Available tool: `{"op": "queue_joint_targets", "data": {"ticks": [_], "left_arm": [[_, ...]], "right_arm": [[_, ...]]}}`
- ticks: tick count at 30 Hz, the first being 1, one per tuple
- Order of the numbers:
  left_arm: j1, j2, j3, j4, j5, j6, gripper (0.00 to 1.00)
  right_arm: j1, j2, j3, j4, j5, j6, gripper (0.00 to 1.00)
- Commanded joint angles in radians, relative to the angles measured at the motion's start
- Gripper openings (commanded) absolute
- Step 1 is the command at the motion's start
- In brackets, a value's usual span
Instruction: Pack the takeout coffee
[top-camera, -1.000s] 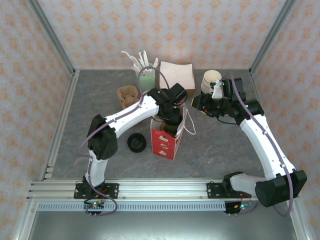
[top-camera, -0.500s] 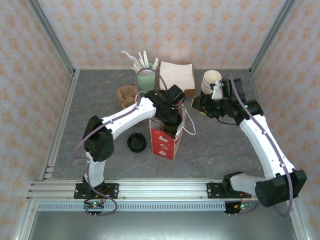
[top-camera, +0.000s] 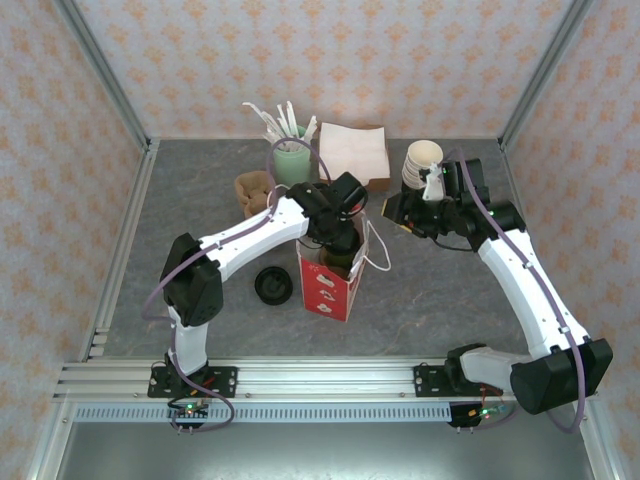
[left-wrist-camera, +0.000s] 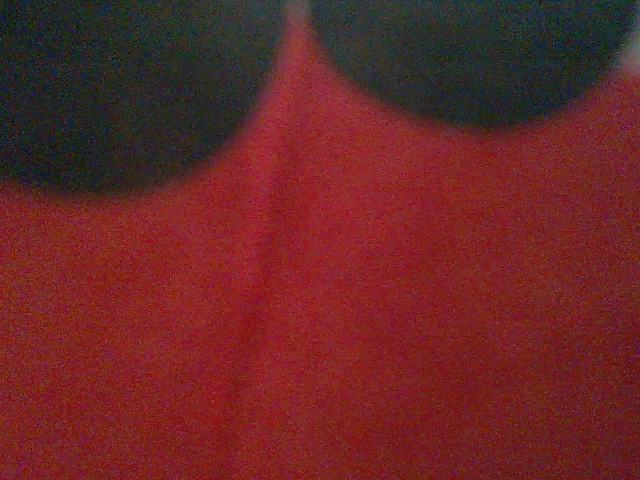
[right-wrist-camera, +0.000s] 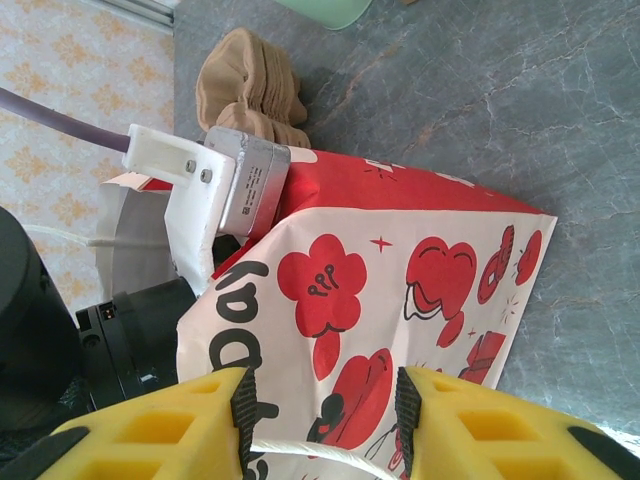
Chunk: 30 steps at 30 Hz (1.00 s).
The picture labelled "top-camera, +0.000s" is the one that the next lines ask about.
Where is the green paper coffee cup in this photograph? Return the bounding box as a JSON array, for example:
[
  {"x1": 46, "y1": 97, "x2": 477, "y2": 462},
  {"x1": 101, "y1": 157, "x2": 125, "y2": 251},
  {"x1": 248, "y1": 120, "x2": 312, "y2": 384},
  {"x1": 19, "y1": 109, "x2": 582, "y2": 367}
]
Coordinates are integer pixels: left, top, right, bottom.
[{"x1": 319, "y1": 247, "x2": 360, "y2": 274}]

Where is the red paper takeout bag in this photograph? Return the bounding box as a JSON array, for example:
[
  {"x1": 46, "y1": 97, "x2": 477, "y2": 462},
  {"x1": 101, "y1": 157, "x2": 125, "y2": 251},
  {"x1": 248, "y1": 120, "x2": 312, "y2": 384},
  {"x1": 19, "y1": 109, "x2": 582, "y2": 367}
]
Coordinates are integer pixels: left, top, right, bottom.
[{"x1": 295, "y1": 209, "x2": 393, "y2": 323}]

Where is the stack of white napkins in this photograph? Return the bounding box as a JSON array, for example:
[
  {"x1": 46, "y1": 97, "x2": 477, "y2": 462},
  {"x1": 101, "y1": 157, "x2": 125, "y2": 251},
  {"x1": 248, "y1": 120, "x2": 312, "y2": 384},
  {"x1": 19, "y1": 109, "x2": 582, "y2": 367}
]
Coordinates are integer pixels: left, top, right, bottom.
[{"x1": 318, "y1": 123, "x2": 392, "y2": 194}]

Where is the stack of white paper cups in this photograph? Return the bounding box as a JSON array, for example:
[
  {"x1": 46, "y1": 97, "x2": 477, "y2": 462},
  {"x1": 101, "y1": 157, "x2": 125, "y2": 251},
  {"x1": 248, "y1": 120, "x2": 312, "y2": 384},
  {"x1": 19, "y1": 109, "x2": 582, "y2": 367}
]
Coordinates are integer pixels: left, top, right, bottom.
[{"x1": 401, "y1": 140, "x2": 445, "y2": 194}]

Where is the mint green straw cup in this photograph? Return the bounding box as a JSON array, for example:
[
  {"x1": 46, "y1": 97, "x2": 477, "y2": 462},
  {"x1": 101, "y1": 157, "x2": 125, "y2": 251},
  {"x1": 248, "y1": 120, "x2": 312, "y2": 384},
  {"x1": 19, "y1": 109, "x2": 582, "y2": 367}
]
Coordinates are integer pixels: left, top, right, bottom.
[{"x1": 272, "y1": 125, "x2": 312, "y2": 189}]

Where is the white napkin stack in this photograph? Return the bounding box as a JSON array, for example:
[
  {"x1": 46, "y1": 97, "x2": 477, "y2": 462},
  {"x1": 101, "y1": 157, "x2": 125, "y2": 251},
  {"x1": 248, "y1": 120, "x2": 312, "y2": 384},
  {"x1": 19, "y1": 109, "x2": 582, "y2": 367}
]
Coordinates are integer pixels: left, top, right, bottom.
[{"x1": 318, "y1": 121, "x2": 392, "y2": 184}]

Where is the stack of brown cup carriers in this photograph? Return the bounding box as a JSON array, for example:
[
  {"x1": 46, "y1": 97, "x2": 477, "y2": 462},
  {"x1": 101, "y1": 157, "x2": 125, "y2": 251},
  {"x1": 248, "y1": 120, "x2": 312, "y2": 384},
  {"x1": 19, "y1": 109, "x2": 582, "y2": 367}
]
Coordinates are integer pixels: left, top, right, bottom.
[{"x1": 233, "y1": 171, "x2": 278, "y2": 220}]

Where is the black cup lid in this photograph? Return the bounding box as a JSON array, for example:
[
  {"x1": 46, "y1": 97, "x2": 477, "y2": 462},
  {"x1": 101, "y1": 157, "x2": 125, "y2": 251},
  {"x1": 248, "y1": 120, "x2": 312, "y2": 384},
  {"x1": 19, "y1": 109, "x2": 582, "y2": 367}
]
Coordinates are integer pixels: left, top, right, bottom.
[{"x1": 252, "y1": 265, "x2": 293, "y2": 306}]

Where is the small electronics board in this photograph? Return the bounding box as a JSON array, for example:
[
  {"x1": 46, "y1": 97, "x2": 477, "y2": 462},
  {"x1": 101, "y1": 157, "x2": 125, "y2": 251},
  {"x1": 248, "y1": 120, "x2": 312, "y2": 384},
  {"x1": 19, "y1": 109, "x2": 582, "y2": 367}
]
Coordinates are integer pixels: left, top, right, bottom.
[
  {"x1": 447, "y1": 402, "x2": 511, "y2": 430},
  {"x1": 167, "y1": 399, "x2": 212, "y2": 432}
]

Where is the grey metal sheet panel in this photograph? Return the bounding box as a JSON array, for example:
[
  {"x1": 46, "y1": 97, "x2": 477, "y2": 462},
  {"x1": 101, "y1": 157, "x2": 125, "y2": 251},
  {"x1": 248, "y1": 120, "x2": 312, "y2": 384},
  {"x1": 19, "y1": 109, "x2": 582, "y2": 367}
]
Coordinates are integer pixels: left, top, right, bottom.
[{"x1": 54, "y1": 422, "x2": 596, "y2": 480}]

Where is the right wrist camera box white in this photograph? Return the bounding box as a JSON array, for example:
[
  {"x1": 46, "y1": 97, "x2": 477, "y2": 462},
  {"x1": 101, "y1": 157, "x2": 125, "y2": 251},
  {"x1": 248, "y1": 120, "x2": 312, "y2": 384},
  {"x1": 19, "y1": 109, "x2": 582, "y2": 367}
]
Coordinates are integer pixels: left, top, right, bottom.
[{"x1": 422, "y1": 167, "x2": 446, "y2": 203}]

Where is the aluminium table side rail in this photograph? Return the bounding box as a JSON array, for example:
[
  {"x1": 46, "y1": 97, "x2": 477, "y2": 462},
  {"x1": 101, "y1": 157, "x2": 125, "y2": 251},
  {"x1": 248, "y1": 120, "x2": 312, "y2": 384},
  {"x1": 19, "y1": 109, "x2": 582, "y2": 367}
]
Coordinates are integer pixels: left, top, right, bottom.
[
  {"x1": 498, "y1": 139, "x2": 574, "y2": 362},
  {"x1": 78, "y1": 139, "x2": 162, "y2": 362}
]

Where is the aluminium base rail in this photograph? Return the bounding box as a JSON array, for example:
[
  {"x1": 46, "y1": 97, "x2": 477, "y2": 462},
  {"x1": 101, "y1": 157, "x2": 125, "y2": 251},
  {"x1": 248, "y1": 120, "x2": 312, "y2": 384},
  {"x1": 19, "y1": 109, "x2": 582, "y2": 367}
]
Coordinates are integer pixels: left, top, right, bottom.
[{"x1": 52, "y1": 357, "x2": 599, "y2": 402}]

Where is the aluminium frame post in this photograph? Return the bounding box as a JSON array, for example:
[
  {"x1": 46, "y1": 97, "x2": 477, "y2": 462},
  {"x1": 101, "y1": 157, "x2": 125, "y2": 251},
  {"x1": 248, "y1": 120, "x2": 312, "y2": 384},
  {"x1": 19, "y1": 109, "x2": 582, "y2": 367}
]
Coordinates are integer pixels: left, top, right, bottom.
[
  {"x1": 498, "y1": 0, "x2": 597, "y2": 152},
  {"x1": 53, "y1": 0, "x2": 154, "y2": 152}
]

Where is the slotted grey cable duct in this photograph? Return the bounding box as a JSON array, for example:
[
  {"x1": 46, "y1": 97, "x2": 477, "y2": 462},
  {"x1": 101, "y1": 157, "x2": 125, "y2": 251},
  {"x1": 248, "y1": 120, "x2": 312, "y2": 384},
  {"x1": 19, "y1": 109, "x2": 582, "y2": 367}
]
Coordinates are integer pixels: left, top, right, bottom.
[{"x1": 74, "y1": 405, "x2": 454, "y2": 424}]

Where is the aluminium lower frame rail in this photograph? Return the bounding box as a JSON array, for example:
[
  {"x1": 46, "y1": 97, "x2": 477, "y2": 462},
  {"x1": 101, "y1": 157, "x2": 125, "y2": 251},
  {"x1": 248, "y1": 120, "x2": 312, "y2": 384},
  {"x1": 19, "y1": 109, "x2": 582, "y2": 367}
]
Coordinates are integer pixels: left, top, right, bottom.
[
  {"x1": 574, "y1": 402, "x2": 621, "y2": 480},
  {"x1": 25, "y1": 402, "x2": 76, "y2": 480}
]

